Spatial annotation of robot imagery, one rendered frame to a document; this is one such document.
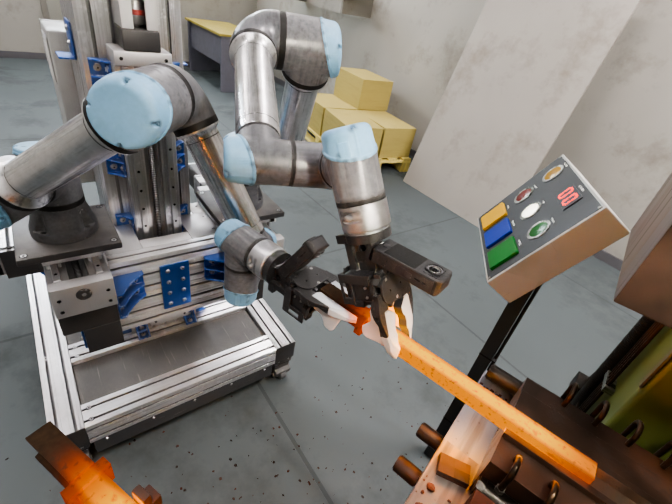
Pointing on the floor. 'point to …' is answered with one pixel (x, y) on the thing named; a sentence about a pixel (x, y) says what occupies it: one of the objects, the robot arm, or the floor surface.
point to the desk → (211, 49)
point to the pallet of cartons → (334, 115)
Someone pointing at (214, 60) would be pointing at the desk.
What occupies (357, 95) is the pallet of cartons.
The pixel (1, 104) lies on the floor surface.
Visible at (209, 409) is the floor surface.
